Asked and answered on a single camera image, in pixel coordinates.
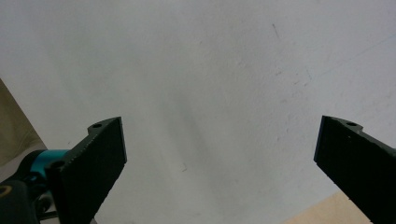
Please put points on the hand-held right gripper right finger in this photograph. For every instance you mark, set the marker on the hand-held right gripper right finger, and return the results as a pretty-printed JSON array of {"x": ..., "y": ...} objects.
[{"x": 351, "y": 158}]

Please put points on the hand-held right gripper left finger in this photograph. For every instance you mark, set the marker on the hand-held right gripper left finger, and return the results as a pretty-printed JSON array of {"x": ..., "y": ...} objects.
[{"x": 90, "y": 168}]

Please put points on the beige cloth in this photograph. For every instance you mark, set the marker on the beige cloth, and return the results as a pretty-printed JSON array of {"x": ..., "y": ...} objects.
[{"x": 14, "y": 130}]

